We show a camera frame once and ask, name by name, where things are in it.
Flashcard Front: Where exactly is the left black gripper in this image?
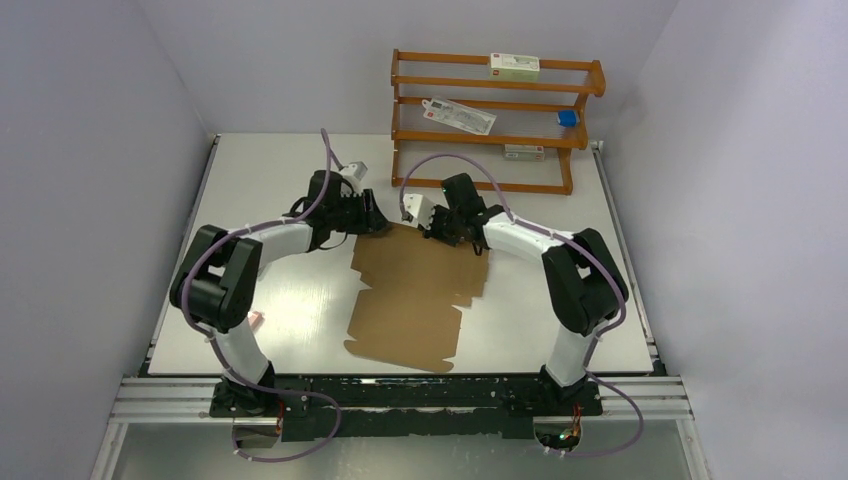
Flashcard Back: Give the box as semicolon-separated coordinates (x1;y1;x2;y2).
328;189;390;236

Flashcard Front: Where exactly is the brown cardboard box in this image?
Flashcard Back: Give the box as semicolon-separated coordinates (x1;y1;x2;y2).
344;223;489;373

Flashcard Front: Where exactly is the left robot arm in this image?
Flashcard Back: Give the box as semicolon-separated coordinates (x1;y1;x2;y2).
169;162;389;416

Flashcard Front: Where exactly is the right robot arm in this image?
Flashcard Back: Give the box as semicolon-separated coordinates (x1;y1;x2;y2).
400;173;629;414

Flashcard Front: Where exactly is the white box lower shelf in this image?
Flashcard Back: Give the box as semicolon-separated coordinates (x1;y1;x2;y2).
503;144;545;162

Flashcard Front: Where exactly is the white green box top shelf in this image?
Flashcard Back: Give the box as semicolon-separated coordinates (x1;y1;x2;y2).
488;53;541;83

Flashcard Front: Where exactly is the orange wooden shelf rack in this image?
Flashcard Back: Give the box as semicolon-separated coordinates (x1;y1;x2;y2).
390;50;606;195

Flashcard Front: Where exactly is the white flat package middle shelf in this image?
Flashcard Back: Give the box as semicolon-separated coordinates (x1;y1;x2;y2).
421;98;497;136

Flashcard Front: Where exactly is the pink white small object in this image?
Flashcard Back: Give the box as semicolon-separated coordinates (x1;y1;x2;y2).
247;311;265;332

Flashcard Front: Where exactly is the blue small cube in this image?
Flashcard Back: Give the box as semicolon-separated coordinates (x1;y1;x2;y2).
557;109;581;128

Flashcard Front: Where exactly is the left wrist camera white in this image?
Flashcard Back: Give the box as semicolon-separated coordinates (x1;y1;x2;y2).
339;162;368;195

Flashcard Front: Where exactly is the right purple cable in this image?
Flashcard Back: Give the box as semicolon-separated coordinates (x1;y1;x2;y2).
397;153;645;460

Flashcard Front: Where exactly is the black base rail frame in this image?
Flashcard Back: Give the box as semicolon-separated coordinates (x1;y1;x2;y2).
109;374;694;448

